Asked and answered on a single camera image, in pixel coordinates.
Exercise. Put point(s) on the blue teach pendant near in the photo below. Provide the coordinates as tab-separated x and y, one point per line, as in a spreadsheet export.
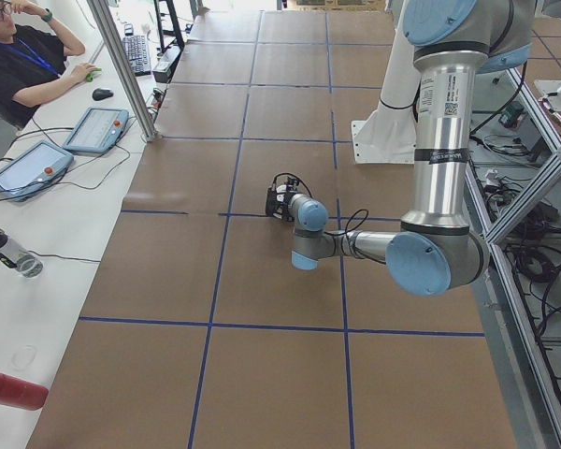
33	171

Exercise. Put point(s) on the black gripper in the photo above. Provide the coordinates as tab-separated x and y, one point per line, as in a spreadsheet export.
280	209

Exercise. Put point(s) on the clear water bottle black cap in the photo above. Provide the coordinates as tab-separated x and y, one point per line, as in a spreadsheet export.
14	256

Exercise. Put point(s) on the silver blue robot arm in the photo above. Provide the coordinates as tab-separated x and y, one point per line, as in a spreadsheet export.
423	118

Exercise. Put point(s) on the grey aluminium frame post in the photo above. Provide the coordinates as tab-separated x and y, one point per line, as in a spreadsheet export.
109	32

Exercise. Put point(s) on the black keyboard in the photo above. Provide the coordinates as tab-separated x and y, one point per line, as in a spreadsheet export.
136	49

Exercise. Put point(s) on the blue teach pendant far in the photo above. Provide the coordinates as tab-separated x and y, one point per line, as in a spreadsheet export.
97	131

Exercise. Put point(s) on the white camera mast column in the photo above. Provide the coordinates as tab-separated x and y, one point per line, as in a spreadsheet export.
388	135

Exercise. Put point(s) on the red water bottle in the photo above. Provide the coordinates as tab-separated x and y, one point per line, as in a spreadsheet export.
18	393

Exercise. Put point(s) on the blue teach pendant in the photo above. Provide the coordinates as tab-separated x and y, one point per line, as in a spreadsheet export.
97	131
33	171

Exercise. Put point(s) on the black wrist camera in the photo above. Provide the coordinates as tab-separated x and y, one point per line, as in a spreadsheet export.
285	182

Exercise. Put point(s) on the black computer mouse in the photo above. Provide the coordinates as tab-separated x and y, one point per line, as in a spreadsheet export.
100	94

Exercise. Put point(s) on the seated person black shirt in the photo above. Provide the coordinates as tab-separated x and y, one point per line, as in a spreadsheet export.
34	47

